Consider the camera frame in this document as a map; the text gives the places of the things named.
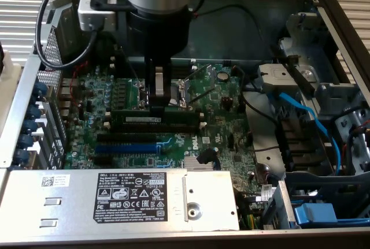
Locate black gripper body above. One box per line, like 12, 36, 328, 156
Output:
128, 8, 190, 59

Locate green RAM stick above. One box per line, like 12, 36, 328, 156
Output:
111, 109, 195, 125

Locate RAM slot white clips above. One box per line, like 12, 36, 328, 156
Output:
109, 57, 197, 67
103, 121, 206, 133
105, 111, 205, 118
109, 63, 199, 75

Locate CPU socket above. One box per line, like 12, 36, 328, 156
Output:
137, 78, 193, 111

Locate metal locking lever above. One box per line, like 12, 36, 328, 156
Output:
189, 86, 214, 105
128, 58, 141, 85

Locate long black expansion slot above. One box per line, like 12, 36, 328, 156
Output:
97, 132, 157, 145

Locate blue expansion slot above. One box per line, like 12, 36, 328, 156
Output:
94, 143, 158, 154

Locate metal socket cover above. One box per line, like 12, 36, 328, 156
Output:
184, 64, 217, 99

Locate green Dell motherboard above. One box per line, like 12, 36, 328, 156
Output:
59, 58, 287, 229

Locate black SATA plug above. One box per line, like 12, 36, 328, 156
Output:
196, 147, 220, 165

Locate silver finned heatsink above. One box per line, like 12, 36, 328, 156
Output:
184, 156, 217, 172

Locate short black expansion slot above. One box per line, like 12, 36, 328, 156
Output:
92, 155, 113, 166

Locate open grey PC case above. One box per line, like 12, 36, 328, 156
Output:
0, 0, 370, 249

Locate blue card retention clip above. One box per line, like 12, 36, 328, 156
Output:
31, 82, 49, 102
17, 133, 34, 151
27, 102, 43, 120
13, 148, 29, 166
22, 118, 39, 136

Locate silver power supply unit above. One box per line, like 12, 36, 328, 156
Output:
0, 169, 241, 240

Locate black plastic bar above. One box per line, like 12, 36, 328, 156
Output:
284, 55, 316, 94

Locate black finned shroud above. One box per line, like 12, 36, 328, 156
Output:
276, 117, 333, 172

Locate grey metal disk bay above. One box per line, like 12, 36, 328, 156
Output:
277, 12, 370, 174

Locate dark drive cage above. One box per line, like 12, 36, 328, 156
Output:
261, 170, 370, 229

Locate blue plastic latch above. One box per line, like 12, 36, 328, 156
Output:
293, 202, 339, 228

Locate black camera bracket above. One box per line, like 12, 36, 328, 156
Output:
90, 0, 130, 12

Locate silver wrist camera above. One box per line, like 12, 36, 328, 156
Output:
77, 0, 118, 32

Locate black wire with plug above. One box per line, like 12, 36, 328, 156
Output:
190, 3, 290, 59

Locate red twisted wire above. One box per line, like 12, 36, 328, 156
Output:
61, 60, 90, 110

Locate black camera cable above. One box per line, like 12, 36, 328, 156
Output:
34, 0, 99, 70

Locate silver drive bracket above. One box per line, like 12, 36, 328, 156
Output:
258, 63, 319, 94

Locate yellow black wire bundle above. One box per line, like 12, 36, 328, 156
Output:
238, 194, 262, 229

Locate blue flat SATA wire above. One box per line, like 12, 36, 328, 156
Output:
267, 86, 345, 172

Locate black and red wires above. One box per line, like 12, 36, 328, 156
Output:
343, 124, 370, 174

